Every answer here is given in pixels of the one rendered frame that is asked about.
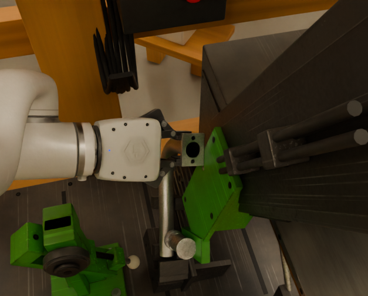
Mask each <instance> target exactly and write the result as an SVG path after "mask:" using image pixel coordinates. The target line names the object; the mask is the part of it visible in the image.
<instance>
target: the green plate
mask: <svg viewBox="0 0 368 296"><path fill-rule="evenodd" d="M227 148H229V147H228V144H227V141H226V139H225V136H224V134H223V131H222V129H221V127H214V130H213V131H212V133H211V136H210V138H209V140H208V142H207V145H206V147H205V149H204V171H203V170H202V166H196V168H195V170H194V172H193V175H192V177H191V179H190V181H189V183H188V186H187V188H186V190H185V192H184V194H183V196H182V200H183V204H184V208H185V212H186V215H187V219H188V223H189V226H190V230H191V232H192V233H194V234H196V235H197V236H199V237H201V238H202V240H203V242H205V241H209V240H210V238H211V236H212V235H213V233H214V232H215V231H222V230H233V229H240V228H245V227H246V226H247V224H248V223H249V222H250V220H251V219H252V218H253V216H250V215H249V214H248V213H241V212H239V211H238V208H239V203H238V200H239V195H240V191H241V190H242V188H243V184H242V181H241V178H240V176H239V175H236V176H229V175H228V173H227V174H219V172H218V171H219V169H221V168H223V167H226V164H225V162H222V163H217V161H216V159H217V157H220V156H222V155H224V153H223V152H224V150H225V149H227Z"/></svg>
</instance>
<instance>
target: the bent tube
mask: <svg viewBox="0 0 368 296"><path fill-rule="evenodd" d="M192 136H194V139H191V138H192ZM204 140H205V133H181V140H174V139H170V140H169V141H168V142H167V143H166V144H165V146H164V148H163V151H162V154H161V159H167V158H168V157H171V156H177V155H178V154H181V159H180V166H182V167H185V166H203V165H204ZM192 159H193V160H194V161H193V163H191V160H192ZM158 199H159V249H160V256H161V257H172V256H174V250H170V249H169V248H167V247H166V245H165V244H164V237H165V235H166V234H167V233H168V232H169V231H170V230H174V168H173V169H171V170H170V171H169V172H168V173H167V174H166V175H165V176H164V177H163V179H162V181H161V183H160V185H159V187H158Z"/></svg>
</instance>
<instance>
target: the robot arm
mask: <svg viewBox="0 0 368 296"><path fill-rule="evenodd" d="M181 133H192V131H186V130H174V129H173V128H172V127H171V126H170V125H169V124H168V123H167V122H166V120H165V118H164V116H163V114H162V112H161V110H160V109H153V110H151V111H150V112H148V113H146V114H144V115H142V116H140V117H125V118H115V119H106V120H100V121H96V122H95V123H94V125H93V126H92V125H91V124H90V123H89V122H61V121H60V120H59V101H58V89H57V86H56V83H55V81H54V80H53V79H52V78H51V77H50V76H48V75H47V74H44V73H42V72H40V71H38V72H37V71H34V70H29V69H21V68H6V69H0V196H1V195H2V194H4V192H6V191H7V189H8V188H9V187H10V185H11V184H12V182H13V181H14V180H33V179H59V178H72V177H76V176H77V180H78V181H85V180H86V177H87V176H89V175H92V174H94V175H95V177H96V178H97V179H100V180H110V181H142V182H144V183H146V184H148V185H150V186H152V187H154V188H157V187H158V186H159V185H160V183H161V181H162V179H163V177H164V176H165V175H166V174H167V173H168V172H169V171H170V170H171V169H173V168H175V166H180V159H181V156H171V157H168V158H167V159H161V139H165V138H171V139H174V140H181Z"/></svg>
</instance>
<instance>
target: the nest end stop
mask: <svg viewBox="0 0 368 296"><path fill-rule="evenodd" d="M153 276H154V277H155V279H156V280H157V281H158V282H159V283H161V282H169V281H177V280H184V279H188V274H182V275H174V276H169V277H161V278H160V277H159V276H158V269H156V270H153Z"/></svg>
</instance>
